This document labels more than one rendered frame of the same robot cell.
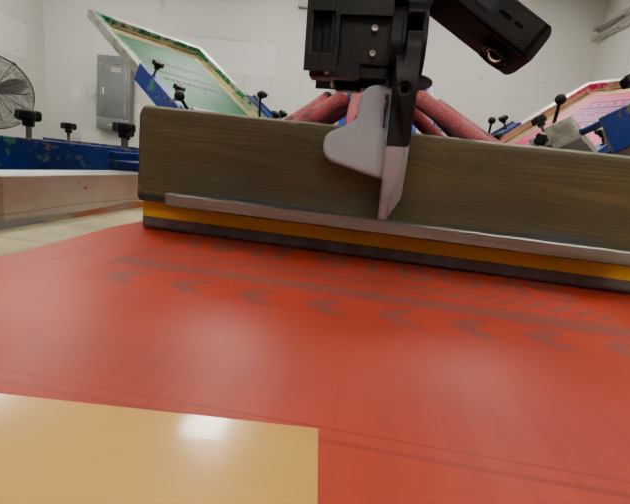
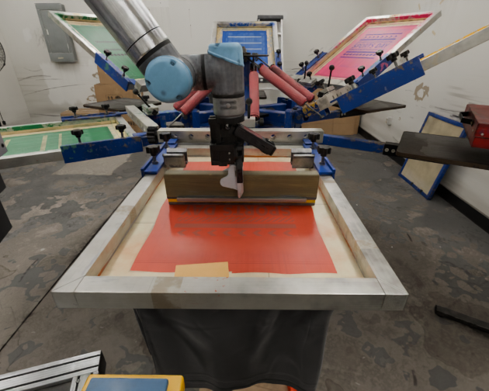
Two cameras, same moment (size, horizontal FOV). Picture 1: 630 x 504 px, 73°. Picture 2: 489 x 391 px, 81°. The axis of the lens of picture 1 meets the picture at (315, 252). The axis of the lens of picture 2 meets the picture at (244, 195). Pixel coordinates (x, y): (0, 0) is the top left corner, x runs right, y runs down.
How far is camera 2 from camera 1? 48 cm
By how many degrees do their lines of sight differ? 17
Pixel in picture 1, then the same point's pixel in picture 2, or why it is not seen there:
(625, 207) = (302, 186)
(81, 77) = (27, 22)
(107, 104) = (53, 43)
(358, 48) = (225, 157)
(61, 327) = (182, 250)
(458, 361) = (251, 243)
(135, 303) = (189, 241)
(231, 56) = not seen: outside the picture
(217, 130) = (188, 178)
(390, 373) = (238, 249)
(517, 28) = (267, 149)
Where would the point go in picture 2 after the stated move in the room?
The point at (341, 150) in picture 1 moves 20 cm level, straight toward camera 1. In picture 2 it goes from (225, 183) to (225, 227)
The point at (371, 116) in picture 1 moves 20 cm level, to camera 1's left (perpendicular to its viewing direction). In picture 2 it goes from (231, 174) to (151, 177)
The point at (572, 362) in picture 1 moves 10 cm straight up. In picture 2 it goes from (273, 239) to (275, 201)
